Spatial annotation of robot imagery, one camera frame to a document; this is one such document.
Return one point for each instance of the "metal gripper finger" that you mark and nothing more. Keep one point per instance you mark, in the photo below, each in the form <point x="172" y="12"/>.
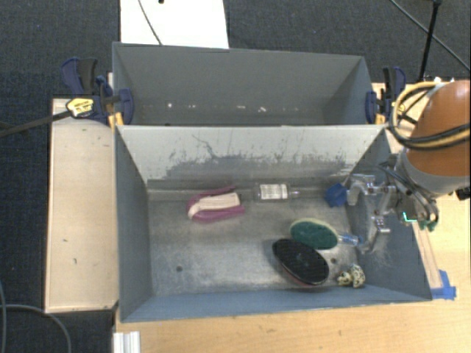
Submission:
<point x="375" y="235"/>
<point x="362" y="186"/>

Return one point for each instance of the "white black speckled toy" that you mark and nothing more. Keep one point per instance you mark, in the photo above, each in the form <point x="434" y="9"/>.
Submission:
<point x="352" y="276"/>

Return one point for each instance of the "black cylinder on white bracket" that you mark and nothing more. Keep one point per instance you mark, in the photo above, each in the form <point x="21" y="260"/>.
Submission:
<point x="464" y="194"/>

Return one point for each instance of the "pale wood board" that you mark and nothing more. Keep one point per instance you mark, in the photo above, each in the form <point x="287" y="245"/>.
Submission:
<point x="81" y="204"/>

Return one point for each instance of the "grey metal bin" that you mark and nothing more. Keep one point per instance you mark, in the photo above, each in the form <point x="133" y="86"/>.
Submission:
<point x="221" y="256"/>

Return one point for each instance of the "purple and white cloth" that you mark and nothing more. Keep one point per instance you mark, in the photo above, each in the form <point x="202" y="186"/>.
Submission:
<point x="215" y="204"/>

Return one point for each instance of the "blue small block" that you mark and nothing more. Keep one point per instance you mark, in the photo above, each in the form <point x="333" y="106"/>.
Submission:
<point x="335" y="195"/>

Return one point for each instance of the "black oval disc red rim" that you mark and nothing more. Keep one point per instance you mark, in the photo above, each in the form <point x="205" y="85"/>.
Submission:
<point x="300" y="261"/>

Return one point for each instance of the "clear glass bottle white label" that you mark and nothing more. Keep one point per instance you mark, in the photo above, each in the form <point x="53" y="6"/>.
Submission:
<point x="273" y="191"/>

